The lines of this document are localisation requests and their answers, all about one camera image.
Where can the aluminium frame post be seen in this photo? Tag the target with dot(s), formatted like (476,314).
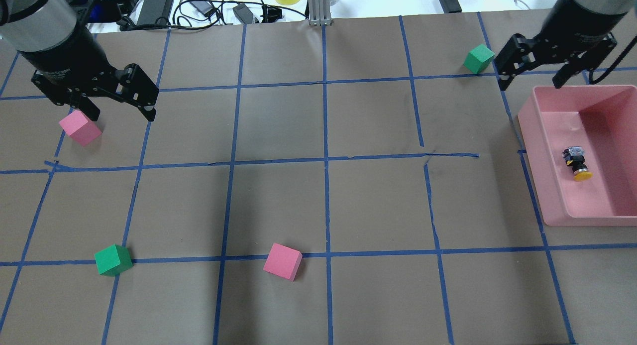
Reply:
(319,12)

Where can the yellow push button switch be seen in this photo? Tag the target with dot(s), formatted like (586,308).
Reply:
(574,158)

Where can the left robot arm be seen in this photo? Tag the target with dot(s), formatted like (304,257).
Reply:
(35,25)

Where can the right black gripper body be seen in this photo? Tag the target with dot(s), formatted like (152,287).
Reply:
(573,20)

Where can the green cube far right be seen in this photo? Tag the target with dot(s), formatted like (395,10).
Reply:
(478,59)

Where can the green cube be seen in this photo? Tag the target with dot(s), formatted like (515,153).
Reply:
(478,59)
(113,260)

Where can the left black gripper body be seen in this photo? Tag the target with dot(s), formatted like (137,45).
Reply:
(68,57)

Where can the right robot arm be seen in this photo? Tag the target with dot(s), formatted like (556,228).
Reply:
(577,34)

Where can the pink cube centre front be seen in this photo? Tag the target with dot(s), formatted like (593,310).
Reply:
(283,261)

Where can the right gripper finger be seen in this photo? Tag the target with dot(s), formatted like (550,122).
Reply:
(516,57)
(571,68)

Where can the green cube near front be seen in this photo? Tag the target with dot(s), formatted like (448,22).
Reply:
(113,260)

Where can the small black power adapter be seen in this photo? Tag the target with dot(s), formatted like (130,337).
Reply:
(244,15)

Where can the pink plastic bin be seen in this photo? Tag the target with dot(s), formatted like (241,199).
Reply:
(581,143)

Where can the pink cube near left gripper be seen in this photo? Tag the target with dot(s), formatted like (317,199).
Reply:
(80,128)

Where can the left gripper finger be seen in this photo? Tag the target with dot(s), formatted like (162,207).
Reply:
(139,90)
(83,103)

